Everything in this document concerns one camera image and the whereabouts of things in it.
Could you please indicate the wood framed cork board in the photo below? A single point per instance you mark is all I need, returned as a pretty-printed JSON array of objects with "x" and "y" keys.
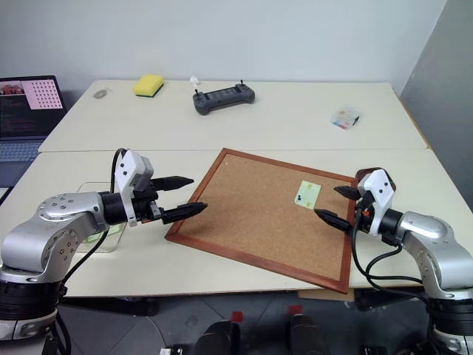
[{"x": 251, "y": 207}]

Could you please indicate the open laptop computer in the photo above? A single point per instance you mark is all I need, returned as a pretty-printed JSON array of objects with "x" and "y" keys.
[{"x": 26, "y": 107}]

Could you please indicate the small grey round object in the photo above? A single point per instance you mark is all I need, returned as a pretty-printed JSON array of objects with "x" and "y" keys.
[{"x": 99, "y": 94}]

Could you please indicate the black table support bar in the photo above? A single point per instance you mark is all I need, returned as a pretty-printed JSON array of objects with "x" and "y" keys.
[
  {"x": 111, "y": 307},
  {"x": 388, "y": 299}
]

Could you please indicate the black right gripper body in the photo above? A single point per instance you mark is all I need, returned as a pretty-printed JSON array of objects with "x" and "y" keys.
[{"x": 365, "y": 218}]

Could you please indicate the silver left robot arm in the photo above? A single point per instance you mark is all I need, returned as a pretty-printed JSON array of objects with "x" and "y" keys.
[{"x": 63, "y": 212}]

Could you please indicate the pale green paper note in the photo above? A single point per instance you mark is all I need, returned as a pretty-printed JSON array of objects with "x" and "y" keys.
[{"x": 311, "y": 193}]

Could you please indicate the brown cardboard piece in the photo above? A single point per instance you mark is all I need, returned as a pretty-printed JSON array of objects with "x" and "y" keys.
[{"x": 325, "y": 294}]

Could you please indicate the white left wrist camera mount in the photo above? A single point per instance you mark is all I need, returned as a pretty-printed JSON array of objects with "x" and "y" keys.
[{"x": 125, "y": 170}]

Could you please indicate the small white figurine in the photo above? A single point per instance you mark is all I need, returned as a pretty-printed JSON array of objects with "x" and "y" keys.
[{"x": 194, "y": 81}]

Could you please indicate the yellow green sponge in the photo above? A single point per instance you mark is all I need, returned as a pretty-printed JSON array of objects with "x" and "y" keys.
[{"x": 148, "y": 84}]

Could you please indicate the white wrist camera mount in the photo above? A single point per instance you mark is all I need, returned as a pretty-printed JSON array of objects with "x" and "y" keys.
[
  {"x": 380, "y": 190},
  {"x": 125, "y": 170}
]

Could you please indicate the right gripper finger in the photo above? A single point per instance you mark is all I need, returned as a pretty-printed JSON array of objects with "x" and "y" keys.
[
  {"x": 334, "y": 220},
  {"x": 347, "y": 192}
]

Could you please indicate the grey handheld remote controller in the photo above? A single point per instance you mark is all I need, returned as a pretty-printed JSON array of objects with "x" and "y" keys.
[{"x": 223, "y": 99}]

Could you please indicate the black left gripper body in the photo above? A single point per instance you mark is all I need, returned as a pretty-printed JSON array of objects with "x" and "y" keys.
[{"x": 148, "y": 207}]

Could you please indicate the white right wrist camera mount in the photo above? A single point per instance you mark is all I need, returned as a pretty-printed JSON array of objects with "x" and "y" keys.
[{"x": 380, "y": 190}]

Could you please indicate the green paper in tray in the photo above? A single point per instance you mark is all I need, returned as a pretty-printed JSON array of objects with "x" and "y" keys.
[{"x": 113, "y": 231}]

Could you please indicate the small clear box colourful contents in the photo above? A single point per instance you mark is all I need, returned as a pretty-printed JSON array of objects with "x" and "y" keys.
[{"x": 345, "y": 119}]

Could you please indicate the dark rounded shape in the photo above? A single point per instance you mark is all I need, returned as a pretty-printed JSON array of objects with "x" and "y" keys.
[
  {"x": 220, "y": 338},
  {"x": 305, "y": 334}
]

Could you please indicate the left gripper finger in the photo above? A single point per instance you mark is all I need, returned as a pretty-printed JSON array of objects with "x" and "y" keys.
[
  {"x": 173, "y": 182},
  {"x": 184, "y": 212}
]

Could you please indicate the clear plastic tray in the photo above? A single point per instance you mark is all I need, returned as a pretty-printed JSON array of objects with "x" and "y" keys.
[{"x": 92, "y": 186}]

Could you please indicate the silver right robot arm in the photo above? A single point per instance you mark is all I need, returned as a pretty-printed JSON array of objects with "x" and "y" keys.
[{"x": 436, "y": 231}]

